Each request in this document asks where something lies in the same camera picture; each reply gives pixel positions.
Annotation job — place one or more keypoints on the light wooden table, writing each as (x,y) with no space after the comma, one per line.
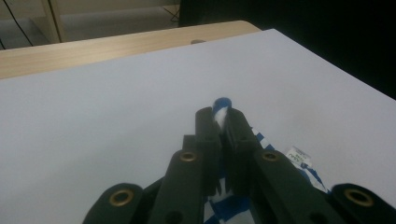
(93,53)

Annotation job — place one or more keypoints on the white table cover sheet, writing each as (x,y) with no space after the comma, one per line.
(109,124)

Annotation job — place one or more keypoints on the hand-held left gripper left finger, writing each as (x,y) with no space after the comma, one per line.
(186,180)

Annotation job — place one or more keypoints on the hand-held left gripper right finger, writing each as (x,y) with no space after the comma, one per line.
(274,180)

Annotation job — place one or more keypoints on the blue white striped baby romper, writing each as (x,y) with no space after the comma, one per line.
(229,208)

